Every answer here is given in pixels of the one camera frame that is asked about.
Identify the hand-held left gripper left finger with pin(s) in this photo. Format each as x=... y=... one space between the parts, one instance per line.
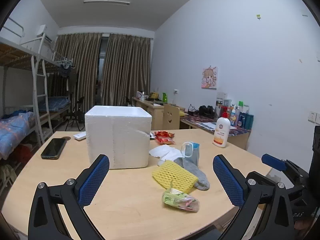
x=93 y=180

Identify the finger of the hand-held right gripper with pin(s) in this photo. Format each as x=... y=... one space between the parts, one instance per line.
x=273 y=161
x=262 y=177

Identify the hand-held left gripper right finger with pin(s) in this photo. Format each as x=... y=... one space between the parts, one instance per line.
x=228 y=180

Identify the grey sock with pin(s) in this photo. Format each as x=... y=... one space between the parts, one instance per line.
x=197 y=175

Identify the white foam box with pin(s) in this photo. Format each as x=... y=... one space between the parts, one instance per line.
x=117 y=137

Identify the yellow foam net sleeve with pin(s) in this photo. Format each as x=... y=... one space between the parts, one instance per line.
x=172 y=175

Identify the green wet wipe packet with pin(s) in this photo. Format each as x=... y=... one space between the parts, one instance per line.
x=175 y=200

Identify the white tissue paper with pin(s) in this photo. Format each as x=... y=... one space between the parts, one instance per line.
x=162 y=152

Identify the person's right hand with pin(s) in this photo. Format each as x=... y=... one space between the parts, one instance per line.
x=303 y=227

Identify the desk with patterned mat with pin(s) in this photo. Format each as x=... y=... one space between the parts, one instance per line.
x=237 y=136

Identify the white lotion pump bottle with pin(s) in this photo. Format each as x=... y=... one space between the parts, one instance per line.
x=221 y=135

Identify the white remote control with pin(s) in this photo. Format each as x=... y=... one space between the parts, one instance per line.
x=80 y=136

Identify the black smartphone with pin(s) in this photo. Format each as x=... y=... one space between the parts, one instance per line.
x=53 y=148

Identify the row of toiletry bottles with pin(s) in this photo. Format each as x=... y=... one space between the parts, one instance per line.
x=241 y=118

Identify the printed paper sheet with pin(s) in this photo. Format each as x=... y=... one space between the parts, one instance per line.
x=206 y=125

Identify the black folding chair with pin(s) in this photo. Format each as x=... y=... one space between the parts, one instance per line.
x=76 y=115

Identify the black headphones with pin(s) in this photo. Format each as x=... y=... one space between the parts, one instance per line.
x=206 y=110

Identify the red bag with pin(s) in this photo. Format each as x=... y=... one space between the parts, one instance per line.
x=22 y=153

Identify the red snack packet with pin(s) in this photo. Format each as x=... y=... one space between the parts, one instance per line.
x=163 y=137

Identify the blue checked mattress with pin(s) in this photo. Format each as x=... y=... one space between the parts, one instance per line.
x=58 y=103

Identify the wooden smiley face chair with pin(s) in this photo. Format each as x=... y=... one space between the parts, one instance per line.
x=170 y=117

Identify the beige cloth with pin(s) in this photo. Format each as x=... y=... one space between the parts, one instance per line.
x=6 y=177

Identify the wooden desk with drawers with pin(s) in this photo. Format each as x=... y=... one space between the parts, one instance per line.
x=155 y=115

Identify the blue patterned quilt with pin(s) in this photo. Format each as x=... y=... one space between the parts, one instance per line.
x=15 y=130

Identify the white kettle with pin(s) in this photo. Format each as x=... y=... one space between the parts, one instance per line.
x=142 y=96

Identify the yellow item on desk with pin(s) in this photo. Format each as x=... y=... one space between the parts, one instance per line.
x=153 y=95

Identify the green plastic bottle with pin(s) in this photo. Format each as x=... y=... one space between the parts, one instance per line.
x=164 y=98

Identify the brown curtain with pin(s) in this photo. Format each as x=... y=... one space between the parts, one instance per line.
x=80 y=75
x=125 y=72

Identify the hanging dark clothes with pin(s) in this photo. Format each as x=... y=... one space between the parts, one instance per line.
x=65 y=70

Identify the white metal bunk bed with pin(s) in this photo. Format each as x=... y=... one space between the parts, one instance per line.
x=37 y=80

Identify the white air conditioner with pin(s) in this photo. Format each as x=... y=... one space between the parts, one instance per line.
x=43 y=32

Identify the ceiling tube light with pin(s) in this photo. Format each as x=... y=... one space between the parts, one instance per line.
x=106 y=2

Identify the wall light switch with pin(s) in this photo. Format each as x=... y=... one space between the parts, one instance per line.
x=312 y=117

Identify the white wall socket pair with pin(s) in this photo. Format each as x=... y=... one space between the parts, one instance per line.
x=222 y=94

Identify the cartoon wall poster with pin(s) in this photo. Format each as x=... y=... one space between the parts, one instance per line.
x=209 y=78

